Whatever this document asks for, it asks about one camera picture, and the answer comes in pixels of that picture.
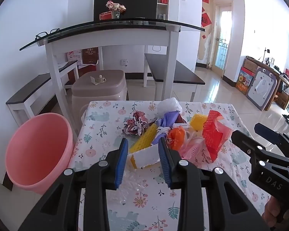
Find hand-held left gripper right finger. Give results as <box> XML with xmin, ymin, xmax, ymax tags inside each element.
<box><xmin>158</xmin><ymin>138</ymin><xmax>271</xmax><ymax>231</ymax></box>

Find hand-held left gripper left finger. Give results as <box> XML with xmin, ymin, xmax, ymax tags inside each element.
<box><xmin>17</xmin><ymin>138</ymin><xmax>129</xmax><ymax>231</ymax></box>

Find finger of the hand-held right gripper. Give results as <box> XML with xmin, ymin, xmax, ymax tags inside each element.
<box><xmin>254</xmin><ymin>123</ymin><xmax>289</xmax><ymax>159</ymax></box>
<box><xmin>231</xmin><ymin>130</ymin><xmax>289</xmax><ymax>166</ymax></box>

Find white foam piece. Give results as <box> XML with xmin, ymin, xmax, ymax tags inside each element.
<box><xmin>128</xmin><ymin>146</ymin><xmax>162</xmax><ymax>169</ymax></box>

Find long yellow foam net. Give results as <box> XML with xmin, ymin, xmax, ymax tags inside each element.
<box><xmin>129</xmin><ymin>123</ymin><xmax>157</xmax><ymax>153</ymax></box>

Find purple plastic bag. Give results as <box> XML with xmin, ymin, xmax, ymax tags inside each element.
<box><xmin>152</xmin><ymin>111</ymin><xmax>187</xmax><ymax>146</ymax></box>

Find pink plastic bucket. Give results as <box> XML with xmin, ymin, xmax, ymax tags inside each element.
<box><xmin>5</xmin><ymin>113</ymin><xmax>75</xmax><ymax>195</ymax></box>

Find person's right hand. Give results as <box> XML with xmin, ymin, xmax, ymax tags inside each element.
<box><xmin>262</xmin><ymin>195</ymin><xmax>283</xmax><ymax>229</ymax></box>

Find clear plastic wrap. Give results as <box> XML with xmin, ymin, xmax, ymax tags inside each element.
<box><xmin>109</xmin><ymin>170</ymin><xmax>147</xmax><ymax>204</ymax></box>

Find orange foam net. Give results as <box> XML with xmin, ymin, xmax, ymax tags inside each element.
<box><xmin>167</xmin><ymin>126</ymin><xmax>187</xmax><ymax>151</ymax></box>

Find red mesh bag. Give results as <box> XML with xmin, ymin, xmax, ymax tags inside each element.
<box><xmin>202</xmin><ymin>110</ymin><xmax>233</xmax><ymax>163</ymax></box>

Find pink plastic bag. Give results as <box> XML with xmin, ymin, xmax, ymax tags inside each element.
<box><xmin>178</xmin><ymin>127</ymin><xmax>233</xmax><ymax>160</ymax></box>

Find crumpled patterned wrapper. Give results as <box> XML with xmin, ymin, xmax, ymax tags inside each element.
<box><xmin>122</xmin><ymin>111</ymin><xmax>148</xmax><ymax>138</ymax></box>

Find floral tablecloth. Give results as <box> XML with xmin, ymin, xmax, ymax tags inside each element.
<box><xmin>67</xmin><ymin>100</ymin><xmax>277</xmax><ymax>231</ymax></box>

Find grey drawing board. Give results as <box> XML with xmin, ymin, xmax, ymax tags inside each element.
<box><xmin>246</xmin><ymin>68</ymin><xmax>280</xmax><ymax>111</ymax></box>

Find short yellow foam net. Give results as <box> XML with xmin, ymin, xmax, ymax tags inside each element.
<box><xmin>190</xmin><ymin>114</ymin><xmax>209</xmax><ymax>132</ymax></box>

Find colourful fruit carton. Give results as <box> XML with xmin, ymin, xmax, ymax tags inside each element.
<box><xmin>235</xmin><ymin>67</ymin><xmax>256</xmax><ymax>95</ymax></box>

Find wooden desk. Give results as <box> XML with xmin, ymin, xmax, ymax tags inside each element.
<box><xmin>246</xmin><ymin>56</ymin><xmax>289</xmax><ymax>111</ymax></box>

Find white plastic bag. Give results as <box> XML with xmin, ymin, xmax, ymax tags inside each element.
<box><xmin>157</xmin><ymin>97</ymin><xmax>183</xmax><ymax>116</ymax></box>

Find brown carton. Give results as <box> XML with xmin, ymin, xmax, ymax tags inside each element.
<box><xmin>243</xmin><ymin>60</ymin><xmax>258</xmax><ymax>72</ymax></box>

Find beige plastic stool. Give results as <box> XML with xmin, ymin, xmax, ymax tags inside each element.
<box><xmin>71</xmin><ymin>69</ymin><xmax>129</xmax><ymax>126</ymax></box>

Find black tripod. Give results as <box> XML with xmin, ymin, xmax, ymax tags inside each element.
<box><xmin>259</xmin><ymin>48</ymin><xmax>271</xmax><ymax>64</ymax></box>

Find dark top white bench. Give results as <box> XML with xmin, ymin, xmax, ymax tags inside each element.
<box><xmin>143</xmin><ymin>53</ymin><xmax>206</xmax><ymax>101</ymax></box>
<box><xmin>5</xmin><ymin>60</ymin><xmax>80</xmax><ymax>127</ymax></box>

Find plain red carton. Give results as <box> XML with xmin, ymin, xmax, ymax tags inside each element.
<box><xmin>69</xmin><ymin>65</ymin><xmax>97</xmax><ymax>85</ymax></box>

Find glass balcony door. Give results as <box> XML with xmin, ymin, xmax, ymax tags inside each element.
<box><xmin>212</xmin><ymin>2</ymin><xmax>233</xmax><ymax>76</ymax></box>

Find dark red carton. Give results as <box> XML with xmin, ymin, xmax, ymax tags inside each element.
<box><xmin>82</xmin><ymin>48</ymin><xmax>98</xmax><ymax>65</ymax></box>

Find white paper sheet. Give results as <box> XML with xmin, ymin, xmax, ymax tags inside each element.
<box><xmin>56</xmin><ymin>61</ymin><xmax>75</xmax><ymax>69</ymax></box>

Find white red carton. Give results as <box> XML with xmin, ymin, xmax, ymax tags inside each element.
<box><xmin>67</xmin><ymin>50</ymin><xmax>83</xmax><ymax>65</ymax></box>

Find white table with glass top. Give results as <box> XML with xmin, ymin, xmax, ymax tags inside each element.
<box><xmin>19</xmin><ymin>18</ymin><xmax>206</xmax><ymax>101</ymax></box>

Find red diamond paper decoration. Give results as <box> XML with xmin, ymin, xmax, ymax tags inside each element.
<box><xmin>201</xmin><ymin>11</ymin><xmax>213</xmax><ymax>28</ymax></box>

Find red white box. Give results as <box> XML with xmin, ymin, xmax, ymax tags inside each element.
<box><xmin>99</xmin><ymin>11</ymin><xmax>114</xmax><ymax>21</ymax></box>

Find black eyeglasses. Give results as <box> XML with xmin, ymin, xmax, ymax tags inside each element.
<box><xmin>35</xmin><ymin>28</ymin><xmax>60</xmax><ymax>39</ymax></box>

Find flower bouquet in vase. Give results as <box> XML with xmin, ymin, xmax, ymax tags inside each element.
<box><xmin>106</xmin><ymin>0</ymin><xmax>127</xmax><ymax>19</ymax></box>

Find black monitor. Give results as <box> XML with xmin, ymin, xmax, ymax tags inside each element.
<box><xmin>93</xmin><ymin>0</ymin><xmax>158</xmax><ymax>22</ymax></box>

